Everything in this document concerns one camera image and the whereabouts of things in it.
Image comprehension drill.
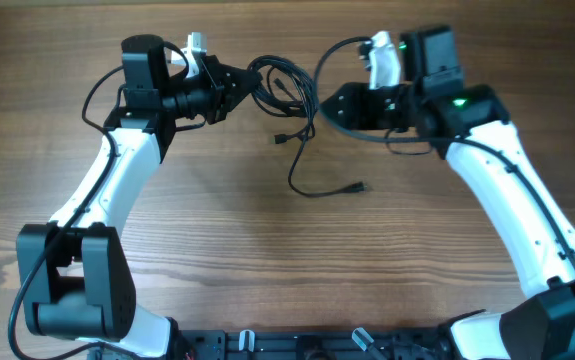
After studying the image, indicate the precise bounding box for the black usb cable long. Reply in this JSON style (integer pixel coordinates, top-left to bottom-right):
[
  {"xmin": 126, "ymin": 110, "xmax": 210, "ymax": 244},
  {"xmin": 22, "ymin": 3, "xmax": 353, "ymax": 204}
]
[{"xmin": 247, "ymin": 55, "xmax": 367, "ymax": 199}]

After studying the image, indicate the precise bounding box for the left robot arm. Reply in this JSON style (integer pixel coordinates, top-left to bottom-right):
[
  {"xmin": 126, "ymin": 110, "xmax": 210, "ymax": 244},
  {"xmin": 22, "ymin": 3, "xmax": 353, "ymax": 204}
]
[{"xmin": 10, "ymin": 34, "xmax": 261, "ymax": 359}]

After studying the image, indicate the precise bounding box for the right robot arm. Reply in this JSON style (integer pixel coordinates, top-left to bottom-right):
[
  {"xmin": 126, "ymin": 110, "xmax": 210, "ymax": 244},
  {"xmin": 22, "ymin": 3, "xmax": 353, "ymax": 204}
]
[{"xmin": 319, "ymin": 25, "xmax": 575, "ymax": 359}]

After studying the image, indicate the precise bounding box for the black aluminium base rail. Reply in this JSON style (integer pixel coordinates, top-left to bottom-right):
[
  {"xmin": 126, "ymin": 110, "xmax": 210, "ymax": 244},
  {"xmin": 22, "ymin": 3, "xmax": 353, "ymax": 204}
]
[{"xmin": 168, "ymin": 328, "xmax": 454, "ymax": 360}]

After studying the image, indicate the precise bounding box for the black usb cable short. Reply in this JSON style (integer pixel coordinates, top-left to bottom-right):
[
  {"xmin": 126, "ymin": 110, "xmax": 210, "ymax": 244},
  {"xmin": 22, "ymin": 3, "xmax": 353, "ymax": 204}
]
[{"xmin": 266, "ymin": 74, "xmax": 318, "ymax": 146}]

